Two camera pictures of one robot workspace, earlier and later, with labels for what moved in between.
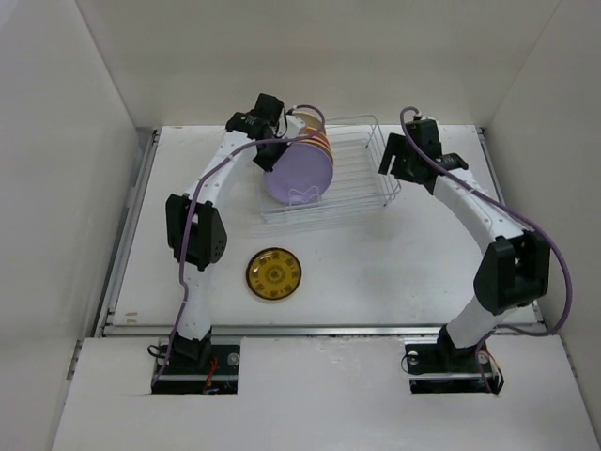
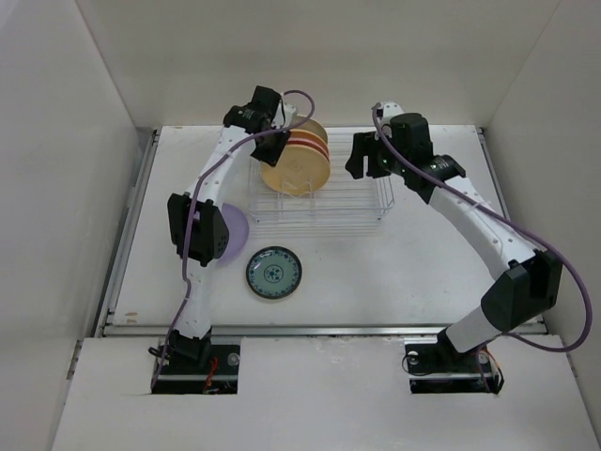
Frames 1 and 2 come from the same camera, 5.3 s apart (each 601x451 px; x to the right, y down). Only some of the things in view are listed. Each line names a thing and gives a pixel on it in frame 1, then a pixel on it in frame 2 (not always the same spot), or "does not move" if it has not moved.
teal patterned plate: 273,273 does not move
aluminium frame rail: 122,256 does not move
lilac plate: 303,175 to 238,228
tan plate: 317,145 to 300,170
